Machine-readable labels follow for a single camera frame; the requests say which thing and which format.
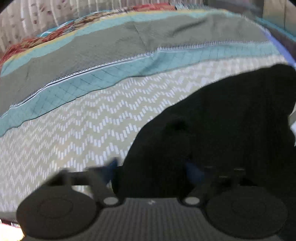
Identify beige hanging cloth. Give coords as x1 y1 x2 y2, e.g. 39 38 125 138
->
262 0 296 36

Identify purple mattress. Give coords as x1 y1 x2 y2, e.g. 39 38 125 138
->
264 32 295 68

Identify teal plastic bin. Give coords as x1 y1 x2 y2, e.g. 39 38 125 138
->
255 16 295 42

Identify black pants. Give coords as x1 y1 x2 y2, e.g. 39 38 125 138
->
111 64 295 198

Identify red floral blanket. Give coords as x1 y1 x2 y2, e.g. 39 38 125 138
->
1 3 173 64

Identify floral curtain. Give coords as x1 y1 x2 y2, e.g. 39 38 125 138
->
1 0 204 55

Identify striped patterned bed sheet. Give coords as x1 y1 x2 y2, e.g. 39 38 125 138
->
1 9 288 212

